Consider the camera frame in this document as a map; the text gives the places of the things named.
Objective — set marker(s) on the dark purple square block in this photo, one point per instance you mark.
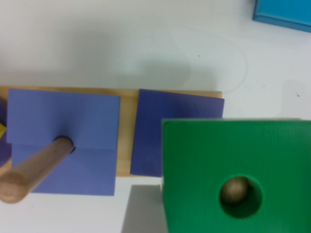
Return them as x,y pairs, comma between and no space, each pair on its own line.
153,107

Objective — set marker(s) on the front wooden peg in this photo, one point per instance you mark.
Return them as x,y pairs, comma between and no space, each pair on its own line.
234,191

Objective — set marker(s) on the wooden peg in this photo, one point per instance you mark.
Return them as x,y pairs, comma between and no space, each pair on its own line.
20,180
234,191

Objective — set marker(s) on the green square block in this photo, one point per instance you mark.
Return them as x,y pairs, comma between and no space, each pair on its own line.
200,156

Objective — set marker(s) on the blue square block with hole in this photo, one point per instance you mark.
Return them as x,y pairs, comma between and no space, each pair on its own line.
293,14

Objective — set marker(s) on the middle wooden peg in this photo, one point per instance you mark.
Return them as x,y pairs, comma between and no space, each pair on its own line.
20,180

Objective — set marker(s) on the yellow block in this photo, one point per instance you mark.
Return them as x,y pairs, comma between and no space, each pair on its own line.
2,130

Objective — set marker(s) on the light purple square block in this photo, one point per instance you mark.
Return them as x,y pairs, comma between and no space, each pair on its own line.
36,117

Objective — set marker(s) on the wooden base board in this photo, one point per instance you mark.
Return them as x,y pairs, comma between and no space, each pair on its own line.
128,110

